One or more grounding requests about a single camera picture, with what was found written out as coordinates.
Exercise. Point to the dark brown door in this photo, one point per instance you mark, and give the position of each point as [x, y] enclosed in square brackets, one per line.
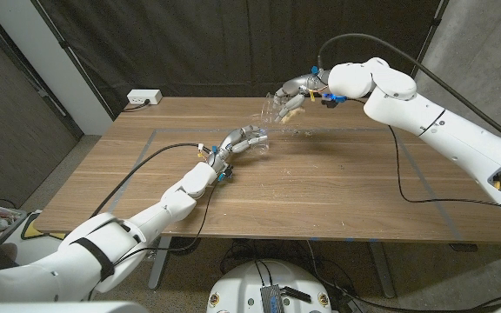
[7, 130]

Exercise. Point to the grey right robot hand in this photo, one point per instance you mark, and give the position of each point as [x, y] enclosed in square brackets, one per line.
[302, 84]

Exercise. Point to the white power strip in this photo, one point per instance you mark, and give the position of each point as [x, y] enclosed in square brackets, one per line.
[144, 96]

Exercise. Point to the larger clear plastic cup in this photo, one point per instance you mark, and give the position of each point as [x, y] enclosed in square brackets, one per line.
[270, 114]

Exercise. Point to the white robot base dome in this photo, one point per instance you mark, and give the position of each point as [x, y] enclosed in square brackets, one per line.
[233, 287]

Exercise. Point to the yellow and black object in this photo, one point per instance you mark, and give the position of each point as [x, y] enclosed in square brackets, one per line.
[33, 232]

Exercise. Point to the grey finned electronics box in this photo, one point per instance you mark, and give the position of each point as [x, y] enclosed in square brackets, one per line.
[271, 300]

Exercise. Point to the black round floor object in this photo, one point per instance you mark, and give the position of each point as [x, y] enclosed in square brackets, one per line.
[185, 245]

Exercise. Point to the smaller clear plastic cup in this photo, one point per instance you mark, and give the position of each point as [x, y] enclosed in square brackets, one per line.
[261, 148]

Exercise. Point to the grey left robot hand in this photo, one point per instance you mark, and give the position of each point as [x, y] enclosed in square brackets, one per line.
[229, 145]

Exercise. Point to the brown sugar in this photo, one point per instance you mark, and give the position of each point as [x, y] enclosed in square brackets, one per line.
[294, 114]

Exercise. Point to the black flat plate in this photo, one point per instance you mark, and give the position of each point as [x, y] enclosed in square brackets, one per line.
[296, 295]

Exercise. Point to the black backdrop stand pole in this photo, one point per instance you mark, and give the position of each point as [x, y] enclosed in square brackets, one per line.
[65, 44]
[427, 43]

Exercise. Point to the grey tape outline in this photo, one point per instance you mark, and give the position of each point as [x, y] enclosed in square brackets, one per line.
[342, 129]

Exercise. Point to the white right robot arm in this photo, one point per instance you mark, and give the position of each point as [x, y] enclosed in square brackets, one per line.
[450, 130]

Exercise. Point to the grey table leg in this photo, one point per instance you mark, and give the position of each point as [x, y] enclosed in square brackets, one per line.
[157, 278]
[380, 269]

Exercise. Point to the black backdrop curtain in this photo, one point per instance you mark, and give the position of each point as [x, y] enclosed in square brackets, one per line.
[189, 43]

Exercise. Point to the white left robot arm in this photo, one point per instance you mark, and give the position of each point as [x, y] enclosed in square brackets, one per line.
[172, 204]

